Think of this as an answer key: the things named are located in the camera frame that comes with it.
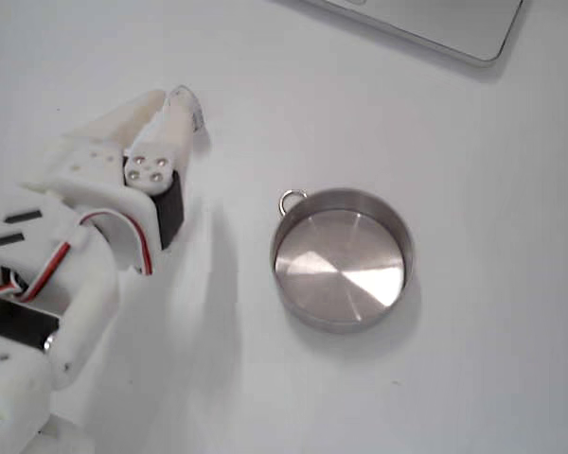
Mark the small white and blue box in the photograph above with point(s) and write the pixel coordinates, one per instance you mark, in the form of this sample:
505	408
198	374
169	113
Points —
196	113

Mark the silver laptop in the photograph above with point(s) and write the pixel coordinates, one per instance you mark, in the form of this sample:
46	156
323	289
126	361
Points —
435	23

